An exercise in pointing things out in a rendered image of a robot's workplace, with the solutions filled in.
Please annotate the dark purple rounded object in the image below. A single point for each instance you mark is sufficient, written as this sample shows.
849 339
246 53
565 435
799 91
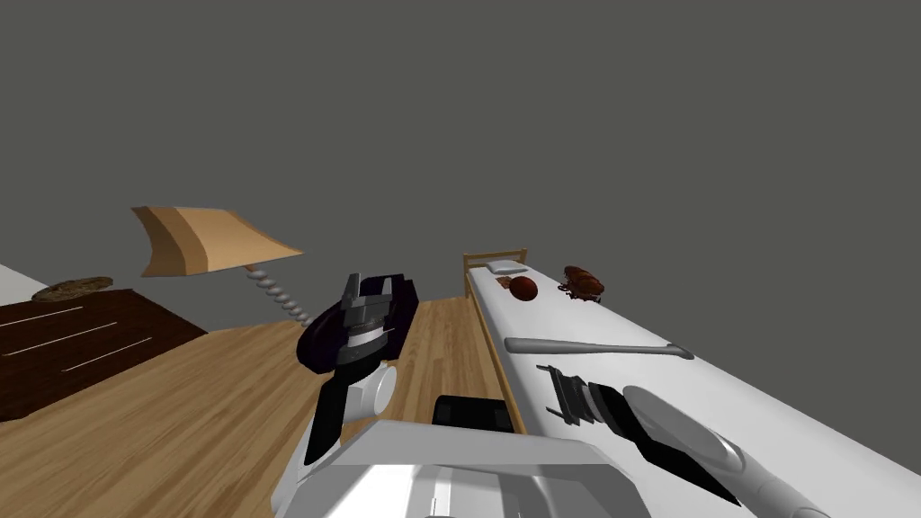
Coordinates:
320 342

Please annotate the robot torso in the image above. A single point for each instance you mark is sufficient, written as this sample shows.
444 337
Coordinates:
460 467

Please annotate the grey baseball bat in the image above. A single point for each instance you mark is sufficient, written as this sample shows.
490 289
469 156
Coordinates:
597 347

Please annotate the brown lumpy toy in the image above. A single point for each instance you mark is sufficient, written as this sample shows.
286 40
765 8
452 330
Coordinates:
583 283

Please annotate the dark brown dresser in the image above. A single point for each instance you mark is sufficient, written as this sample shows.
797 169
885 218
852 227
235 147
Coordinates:
79 345

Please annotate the red-brown ball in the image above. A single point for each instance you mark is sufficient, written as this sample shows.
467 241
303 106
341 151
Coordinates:
524 288

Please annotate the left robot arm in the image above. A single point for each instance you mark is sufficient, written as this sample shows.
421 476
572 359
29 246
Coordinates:
327 421

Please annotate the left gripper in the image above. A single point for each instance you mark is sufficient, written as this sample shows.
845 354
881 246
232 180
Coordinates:
367 314

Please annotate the brown oval object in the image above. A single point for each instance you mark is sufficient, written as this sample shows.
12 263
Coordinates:
72 288

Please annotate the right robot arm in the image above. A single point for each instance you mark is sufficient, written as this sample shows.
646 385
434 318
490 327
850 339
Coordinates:
683 439

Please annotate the small brown flat object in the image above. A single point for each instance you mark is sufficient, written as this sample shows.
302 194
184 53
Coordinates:
504 282

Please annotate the white pillow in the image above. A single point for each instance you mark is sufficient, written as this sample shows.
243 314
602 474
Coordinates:
506 267

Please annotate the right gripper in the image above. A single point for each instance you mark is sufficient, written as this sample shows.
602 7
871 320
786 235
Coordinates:
570 396

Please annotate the white bed with wooden frame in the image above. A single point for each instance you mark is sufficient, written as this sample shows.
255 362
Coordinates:
719 388

